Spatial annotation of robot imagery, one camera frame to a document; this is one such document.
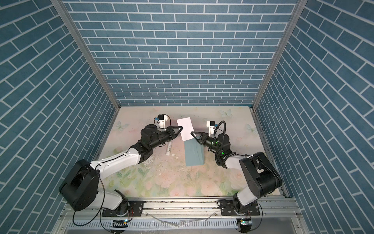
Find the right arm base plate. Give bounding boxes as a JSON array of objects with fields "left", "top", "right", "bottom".
[{"left": 216, "top": 199, "right": 260, "bottom": 216}]

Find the white glue stick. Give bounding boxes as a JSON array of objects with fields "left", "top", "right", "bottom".
[{"left": 166, "top": 142, "right": 172, "bottom": 156}]

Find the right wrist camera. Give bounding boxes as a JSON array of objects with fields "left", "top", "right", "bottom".
[{"left": 206, "top": 121, "right": 216, "bottom": 137}]

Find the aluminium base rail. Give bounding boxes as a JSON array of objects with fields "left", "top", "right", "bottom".
[{"left": 61, "top": 197, "right": 302, "bottom": 220}]

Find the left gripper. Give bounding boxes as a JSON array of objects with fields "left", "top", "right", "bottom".
[{"left": 148, "top": 126, "right": 183, "bottom": 150}]

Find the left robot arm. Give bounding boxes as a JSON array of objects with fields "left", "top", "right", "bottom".
[{"left": 59, "top": 124, "right": 183, "bottom": 216}]

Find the teal envelope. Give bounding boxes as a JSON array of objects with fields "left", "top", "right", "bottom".
[{"left": 184, "top": 138, "right": 205, "bottom": 166}]

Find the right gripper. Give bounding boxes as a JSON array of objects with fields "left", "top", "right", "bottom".
[{"left": 192, "top": 132, "right": 223, "bottom": 156}]

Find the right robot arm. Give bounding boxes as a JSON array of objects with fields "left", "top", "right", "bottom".
[{"left": 191, "top": 132, "right": 282, "bottom": 214}]

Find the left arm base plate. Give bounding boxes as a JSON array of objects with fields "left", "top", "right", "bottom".
[{"left": 102, "top": 200, "right": 145, "bottom": 217}]

